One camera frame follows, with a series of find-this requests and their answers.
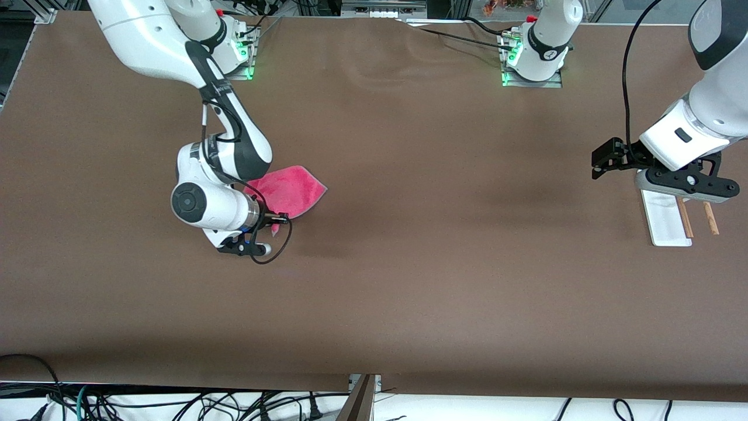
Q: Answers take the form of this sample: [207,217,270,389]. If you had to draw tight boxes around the metal table frame bracket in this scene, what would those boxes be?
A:
[334,374,383,421]

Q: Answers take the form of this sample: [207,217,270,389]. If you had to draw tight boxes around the thick black floor cable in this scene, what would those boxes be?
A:
[0,353,66,405]

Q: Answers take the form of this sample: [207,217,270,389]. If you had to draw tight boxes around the pink terry towel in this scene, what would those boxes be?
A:
[243,165,328,237]

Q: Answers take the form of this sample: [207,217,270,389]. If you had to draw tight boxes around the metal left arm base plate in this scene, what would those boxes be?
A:
[500,32,564,89]

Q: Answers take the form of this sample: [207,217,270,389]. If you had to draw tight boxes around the aluminium extrusion rail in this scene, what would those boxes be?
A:
[341,0,428,19]

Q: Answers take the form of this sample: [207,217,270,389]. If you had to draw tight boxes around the orange background object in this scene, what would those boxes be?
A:
[482,0,539,16]

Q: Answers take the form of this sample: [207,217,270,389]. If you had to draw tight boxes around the black table power cable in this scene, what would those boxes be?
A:
[403,20,518,52]
[465,16,522,37]

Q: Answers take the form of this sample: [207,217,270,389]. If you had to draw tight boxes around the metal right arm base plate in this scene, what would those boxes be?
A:
[224,25,258,81]

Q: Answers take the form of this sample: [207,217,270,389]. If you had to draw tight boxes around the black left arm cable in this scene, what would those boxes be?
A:
[621,0,668,154]

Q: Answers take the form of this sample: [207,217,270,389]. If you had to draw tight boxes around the brown table cover sheet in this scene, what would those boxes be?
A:
[0,12,748,404]

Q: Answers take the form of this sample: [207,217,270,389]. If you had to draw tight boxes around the white rack base plate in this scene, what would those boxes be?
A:
[640,188,692,247]

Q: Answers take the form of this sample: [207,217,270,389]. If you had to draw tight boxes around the tangled black floor cables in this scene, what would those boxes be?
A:
[12,391,331,421]

